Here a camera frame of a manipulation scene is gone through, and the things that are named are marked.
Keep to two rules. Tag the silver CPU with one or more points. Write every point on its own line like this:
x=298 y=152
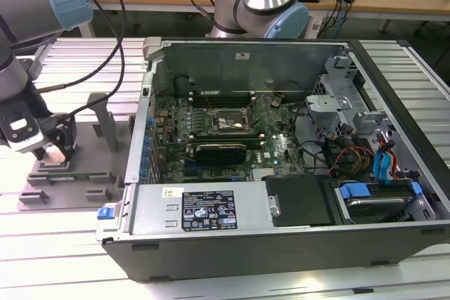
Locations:
x=54 y=156

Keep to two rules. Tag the CPU socket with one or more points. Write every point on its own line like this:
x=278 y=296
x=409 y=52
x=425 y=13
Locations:
x=228 y=117

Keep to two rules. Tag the green RAM stick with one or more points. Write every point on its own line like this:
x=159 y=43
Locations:
x=81 y=175

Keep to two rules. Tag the gray parts rack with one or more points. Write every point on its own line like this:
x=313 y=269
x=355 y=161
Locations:
x=81 y=187

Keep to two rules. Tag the blue case tab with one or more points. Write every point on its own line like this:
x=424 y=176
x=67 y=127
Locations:
x=105 y=213

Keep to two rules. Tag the silver power supply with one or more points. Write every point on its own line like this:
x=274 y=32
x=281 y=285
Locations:
x=154 y=208

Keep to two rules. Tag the gray case latch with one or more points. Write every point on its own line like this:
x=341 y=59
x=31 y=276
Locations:
x=152 y=46

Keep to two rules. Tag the black graphics card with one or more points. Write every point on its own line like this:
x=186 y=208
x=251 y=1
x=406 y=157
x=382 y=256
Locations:
x=219 y=155

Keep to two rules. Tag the green motherboard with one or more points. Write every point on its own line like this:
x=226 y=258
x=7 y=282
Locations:
x=232 y=173

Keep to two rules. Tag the silver finned heatsink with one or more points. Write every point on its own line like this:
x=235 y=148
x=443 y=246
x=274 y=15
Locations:
x=263 y=173

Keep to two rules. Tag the black PC case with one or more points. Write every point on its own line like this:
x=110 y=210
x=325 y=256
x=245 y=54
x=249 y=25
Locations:
x=246 y=254

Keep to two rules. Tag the black plastic cover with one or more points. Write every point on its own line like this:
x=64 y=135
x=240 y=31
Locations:
x=299 y=201

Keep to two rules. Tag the silver metal drive cage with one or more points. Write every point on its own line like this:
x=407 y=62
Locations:
x=327 y=103

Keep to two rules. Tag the hard disk in blue carrier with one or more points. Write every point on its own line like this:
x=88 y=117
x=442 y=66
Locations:
x=355 y=191

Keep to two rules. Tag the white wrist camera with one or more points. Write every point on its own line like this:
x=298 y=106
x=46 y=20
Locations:
x=28 y=142

